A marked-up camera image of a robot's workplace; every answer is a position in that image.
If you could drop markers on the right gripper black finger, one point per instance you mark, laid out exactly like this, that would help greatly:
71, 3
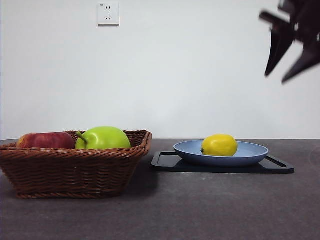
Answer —
307, 60
277, 47

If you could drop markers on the yellow lemon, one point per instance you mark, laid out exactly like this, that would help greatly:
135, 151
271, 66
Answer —
220, 145

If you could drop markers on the blue plate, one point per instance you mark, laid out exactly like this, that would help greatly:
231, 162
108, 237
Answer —
190, 155

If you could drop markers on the brown wicker basket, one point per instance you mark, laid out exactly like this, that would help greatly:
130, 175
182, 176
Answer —
75, 170

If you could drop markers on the black tray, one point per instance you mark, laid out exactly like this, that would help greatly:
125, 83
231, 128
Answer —
225, 169

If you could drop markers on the green apple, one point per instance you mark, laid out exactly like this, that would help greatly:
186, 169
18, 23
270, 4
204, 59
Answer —
107, 140

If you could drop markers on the red apple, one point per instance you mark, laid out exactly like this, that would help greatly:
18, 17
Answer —
45, 141

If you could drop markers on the white wall socket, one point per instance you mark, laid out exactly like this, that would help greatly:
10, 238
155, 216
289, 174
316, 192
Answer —
108, 15

